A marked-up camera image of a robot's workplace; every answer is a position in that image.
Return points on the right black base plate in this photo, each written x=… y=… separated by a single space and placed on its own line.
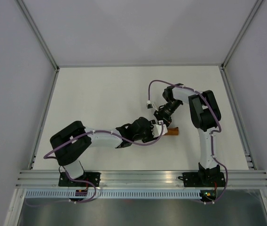
x=193 y=179

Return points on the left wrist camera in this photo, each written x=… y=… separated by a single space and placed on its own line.
x=159 y=129

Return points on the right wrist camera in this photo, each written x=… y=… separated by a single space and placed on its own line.
x=150 y=105

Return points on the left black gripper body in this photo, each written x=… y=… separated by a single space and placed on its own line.
x=147 y=134

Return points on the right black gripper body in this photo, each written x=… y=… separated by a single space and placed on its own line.
x=165 y=113

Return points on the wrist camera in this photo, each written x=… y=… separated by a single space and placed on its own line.
x=150 y=105
x=159 y=129

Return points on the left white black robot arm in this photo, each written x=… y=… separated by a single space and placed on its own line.
x=70 y=143

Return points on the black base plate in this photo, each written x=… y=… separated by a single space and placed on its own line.
x=86 y=180
x=193 y=179

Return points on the right aluminium frame post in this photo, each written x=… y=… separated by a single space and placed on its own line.
x=254 y=10

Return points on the aluminium front rail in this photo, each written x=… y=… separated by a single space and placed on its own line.
x=121 y=179

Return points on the left aluminium frame post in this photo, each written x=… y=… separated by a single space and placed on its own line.
x=36 y=32

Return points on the aluminium frame post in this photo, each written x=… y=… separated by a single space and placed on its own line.
x=36 y=32
x=254 y=10

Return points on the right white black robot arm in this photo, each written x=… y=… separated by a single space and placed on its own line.
x=205 y=116

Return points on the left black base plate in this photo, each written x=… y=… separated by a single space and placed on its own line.
x=86 y=180

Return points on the brown cloth napkin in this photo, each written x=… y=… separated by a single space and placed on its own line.
x=172 y=132

